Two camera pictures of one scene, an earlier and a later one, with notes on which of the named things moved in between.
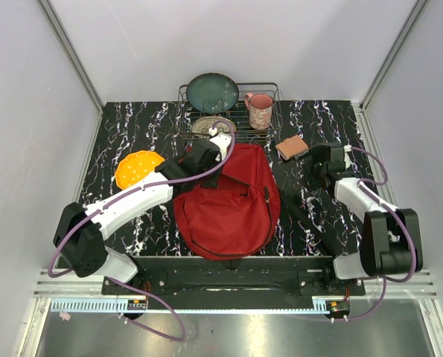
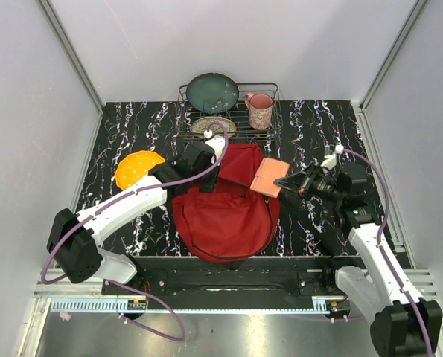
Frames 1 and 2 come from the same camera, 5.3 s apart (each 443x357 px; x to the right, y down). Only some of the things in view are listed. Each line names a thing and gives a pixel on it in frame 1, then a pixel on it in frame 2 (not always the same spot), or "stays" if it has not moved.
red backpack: x=237 y=214 stays
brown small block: x=291 y=146 -> x=269 y=171
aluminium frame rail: x=78 y=66 stays
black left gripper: x=213 y=183 stays
